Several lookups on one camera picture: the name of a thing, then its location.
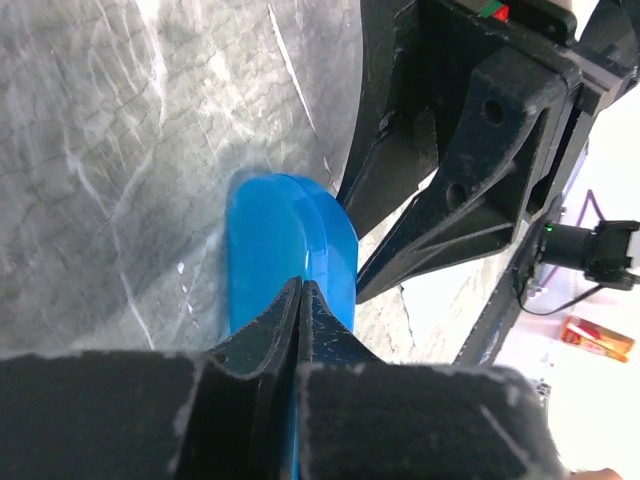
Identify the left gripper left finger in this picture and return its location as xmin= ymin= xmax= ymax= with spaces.
xmin=1 ymin=278 xmax=302 ymax=479

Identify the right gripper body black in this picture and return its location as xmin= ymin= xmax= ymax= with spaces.
xmin=451 ymin=1 xmax=639 ymax=120

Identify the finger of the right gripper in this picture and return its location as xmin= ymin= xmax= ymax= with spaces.
xmin=338 ymin=1 xmax=480 ymax=235
xmin=357 ymin=47 xmax=571 ymax=303

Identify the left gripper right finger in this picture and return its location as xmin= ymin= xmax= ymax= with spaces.
xmin=296 ymin=281 xmax=567 ymax=479

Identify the blue translucent glasses case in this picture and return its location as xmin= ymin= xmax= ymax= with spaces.
xmin=225 ymin=172 xmax=359 ymax=480

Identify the amber tea bottle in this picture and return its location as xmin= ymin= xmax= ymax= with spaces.
xmin=560 ymin=316 xmax=636 ymax=363

